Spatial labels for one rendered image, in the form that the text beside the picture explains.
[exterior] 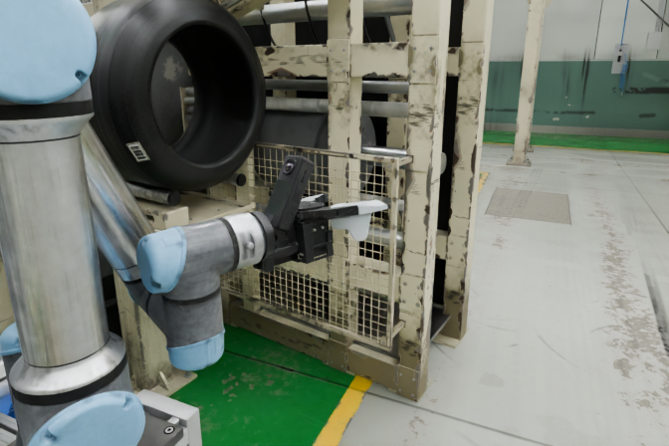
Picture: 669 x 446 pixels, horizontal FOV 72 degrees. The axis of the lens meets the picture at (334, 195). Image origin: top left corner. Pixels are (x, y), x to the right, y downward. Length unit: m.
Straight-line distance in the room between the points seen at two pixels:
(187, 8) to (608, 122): 9.53
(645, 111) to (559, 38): 2.07
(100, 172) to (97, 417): 0.29
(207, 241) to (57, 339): 0.19
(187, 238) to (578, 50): 10.03
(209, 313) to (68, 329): 0.16
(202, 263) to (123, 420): 0.19
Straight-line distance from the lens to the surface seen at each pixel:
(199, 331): 0.64
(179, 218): 1.48
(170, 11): 1.42
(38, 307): 0.56
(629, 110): 10.45
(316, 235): 0.70
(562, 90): 10.33
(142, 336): 2.02
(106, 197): 0.68
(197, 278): 0.61
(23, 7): 0.49
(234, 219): 0.64
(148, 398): 1.02
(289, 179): 0.68
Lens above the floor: 1.28
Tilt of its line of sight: 15 degrees down
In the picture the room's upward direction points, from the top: straight up
